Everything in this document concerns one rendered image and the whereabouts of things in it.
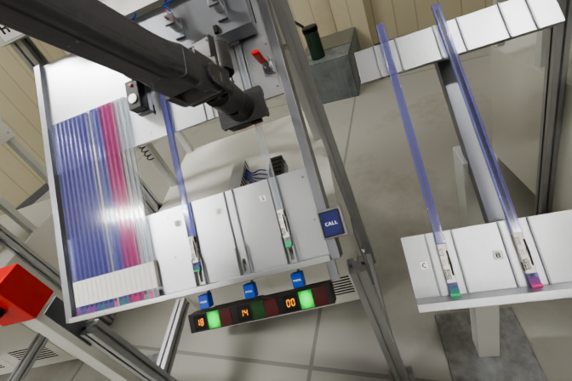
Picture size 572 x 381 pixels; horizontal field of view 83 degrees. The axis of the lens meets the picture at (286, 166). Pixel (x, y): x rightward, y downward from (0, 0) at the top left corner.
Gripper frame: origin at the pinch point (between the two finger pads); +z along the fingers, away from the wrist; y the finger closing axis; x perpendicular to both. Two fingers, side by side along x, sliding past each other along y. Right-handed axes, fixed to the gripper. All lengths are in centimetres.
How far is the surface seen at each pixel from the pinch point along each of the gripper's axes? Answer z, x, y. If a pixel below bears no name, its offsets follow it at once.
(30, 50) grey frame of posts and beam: 0, -43, 60
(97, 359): 38, 54, 95
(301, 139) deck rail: -0.6, 8.2, -8.8
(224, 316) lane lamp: 0.9, 40.7, 19.3
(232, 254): 0.2, 28.1, 13.5
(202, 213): 0.4, 17.1, 18.7
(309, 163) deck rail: -0.6, 13.8, -9.0
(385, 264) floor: 84, 54, -17
